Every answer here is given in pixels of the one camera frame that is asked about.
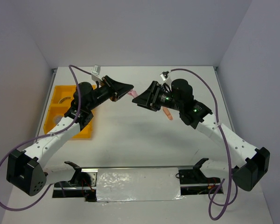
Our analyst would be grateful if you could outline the clear jar of clips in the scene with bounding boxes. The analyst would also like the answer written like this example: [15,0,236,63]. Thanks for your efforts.
[53,115,63,125]

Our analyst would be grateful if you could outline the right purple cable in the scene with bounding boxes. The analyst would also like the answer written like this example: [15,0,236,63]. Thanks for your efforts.
[170,68,238,221]

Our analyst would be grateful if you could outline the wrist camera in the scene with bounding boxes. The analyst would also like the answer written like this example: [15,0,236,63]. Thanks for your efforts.
[160,71,172,85]
[91,65,101,82]

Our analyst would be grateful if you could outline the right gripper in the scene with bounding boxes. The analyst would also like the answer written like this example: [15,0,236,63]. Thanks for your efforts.
[132,80,182,112]

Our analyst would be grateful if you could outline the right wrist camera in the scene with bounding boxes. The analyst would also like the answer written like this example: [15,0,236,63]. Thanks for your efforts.
[160,71,172,85]

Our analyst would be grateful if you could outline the masking tape roll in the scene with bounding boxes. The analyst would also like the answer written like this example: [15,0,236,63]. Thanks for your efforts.
[58,96,71,104]

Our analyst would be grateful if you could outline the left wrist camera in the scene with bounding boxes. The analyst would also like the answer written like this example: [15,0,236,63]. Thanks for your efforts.
[91,65,101,82]

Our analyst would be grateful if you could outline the purple cable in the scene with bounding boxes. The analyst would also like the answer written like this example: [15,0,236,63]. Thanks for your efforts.
[170,68,238,221]
[0,64,96,211]

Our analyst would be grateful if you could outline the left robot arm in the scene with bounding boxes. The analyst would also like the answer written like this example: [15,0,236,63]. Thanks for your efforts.
[7,76,134,196]

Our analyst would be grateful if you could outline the orange correction tape dispenser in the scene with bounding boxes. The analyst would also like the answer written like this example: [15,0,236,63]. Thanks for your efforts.
[162,107,173,120]

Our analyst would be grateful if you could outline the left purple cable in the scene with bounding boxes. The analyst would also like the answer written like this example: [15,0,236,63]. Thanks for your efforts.
[0,64,96,211]

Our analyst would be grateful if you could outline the yellow plastic organizer tray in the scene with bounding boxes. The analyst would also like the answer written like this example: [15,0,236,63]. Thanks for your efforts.
[43,85,96,140]

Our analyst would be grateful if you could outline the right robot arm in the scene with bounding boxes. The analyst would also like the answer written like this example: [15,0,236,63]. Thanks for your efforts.
[132,79,270,191]

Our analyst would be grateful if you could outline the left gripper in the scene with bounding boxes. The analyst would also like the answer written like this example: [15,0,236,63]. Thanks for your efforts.
[86,75,133,111]

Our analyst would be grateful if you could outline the pink correction tape dispenser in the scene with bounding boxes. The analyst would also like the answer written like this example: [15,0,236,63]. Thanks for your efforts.
[128,89,138,98]

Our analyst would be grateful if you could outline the silver foil sheet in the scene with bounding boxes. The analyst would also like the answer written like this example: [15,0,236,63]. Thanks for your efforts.
[96,168,182,202]

